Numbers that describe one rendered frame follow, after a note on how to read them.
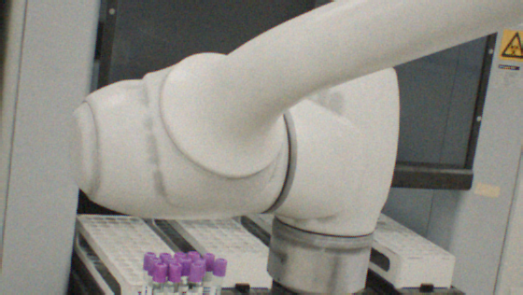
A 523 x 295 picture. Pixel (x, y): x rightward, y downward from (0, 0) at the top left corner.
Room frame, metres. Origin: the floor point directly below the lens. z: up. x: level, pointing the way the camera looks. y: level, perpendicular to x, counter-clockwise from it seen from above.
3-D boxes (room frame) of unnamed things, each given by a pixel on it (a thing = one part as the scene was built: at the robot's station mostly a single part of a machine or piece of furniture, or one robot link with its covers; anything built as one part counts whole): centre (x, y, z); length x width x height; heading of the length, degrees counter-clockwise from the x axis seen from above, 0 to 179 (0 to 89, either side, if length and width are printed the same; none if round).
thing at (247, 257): (1.54, 0.05, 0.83); 0.30 x 0.10 x 0.06; 24
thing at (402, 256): (1.67, -0.23, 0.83); 0.30 x 0.10 x 0.06; 24
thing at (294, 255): (0.90, -0.07, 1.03); 0.09 x 0.09 x 0.06
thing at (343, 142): (0.89, -0.06, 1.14); 0.13 x 0.11 x 0.16; 121
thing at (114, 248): (1.37, 0.14, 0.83); 0.30 x 0.10 x 0.06; 24
